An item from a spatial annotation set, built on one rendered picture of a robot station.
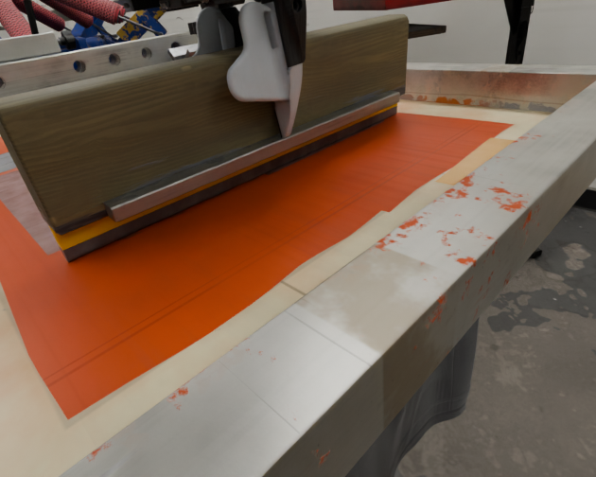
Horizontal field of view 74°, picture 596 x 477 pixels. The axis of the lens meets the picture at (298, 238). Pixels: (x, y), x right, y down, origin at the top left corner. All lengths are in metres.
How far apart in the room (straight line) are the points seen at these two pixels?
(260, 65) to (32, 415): 0.23
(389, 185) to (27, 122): 0.23
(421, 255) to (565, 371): 1.38
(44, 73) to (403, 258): 0.80
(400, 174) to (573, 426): 1.16
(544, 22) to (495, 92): 1.82
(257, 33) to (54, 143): 0.14
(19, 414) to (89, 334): 0.04
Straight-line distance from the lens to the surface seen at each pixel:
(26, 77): 0.88
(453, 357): 0.57
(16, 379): 0.22
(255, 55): 0.29
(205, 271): 0.23
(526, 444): 1.33
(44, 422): 0.19
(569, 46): 2.29
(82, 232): 0.29
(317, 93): 0.36
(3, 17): 1.20
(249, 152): 0.30
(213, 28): 0.34
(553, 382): 1.49
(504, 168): 0.24
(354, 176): 0.32
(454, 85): 0.51
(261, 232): 0.26
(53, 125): 0.26
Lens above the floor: 1.08
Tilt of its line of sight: 31 degrees down
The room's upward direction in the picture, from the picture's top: 8 degrees counter-clockwise
